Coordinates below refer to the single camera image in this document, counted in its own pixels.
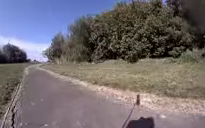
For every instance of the dry grass slope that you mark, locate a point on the dry grass slope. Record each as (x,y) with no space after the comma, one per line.
(140,75)

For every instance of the wood of green trees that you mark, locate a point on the wood of green trees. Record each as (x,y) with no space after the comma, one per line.
(136,30)

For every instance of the grey asphalt path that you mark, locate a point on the grey asphalt path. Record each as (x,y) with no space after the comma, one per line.
(63,103)

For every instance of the pale gravel verge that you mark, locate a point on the pale gravel verge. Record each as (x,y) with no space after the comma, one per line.
(150,99)

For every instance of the distant dark row of trees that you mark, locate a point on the distant dark row of trees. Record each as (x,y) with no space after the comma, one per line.
(10,54)

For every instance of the stone kerb strip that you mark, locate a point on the stone kerb strip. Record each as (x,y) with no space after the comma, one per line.
(13,103)

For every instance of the dry grass field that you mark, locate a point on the dry grass field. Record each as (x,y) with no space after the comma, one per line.
(1,80)

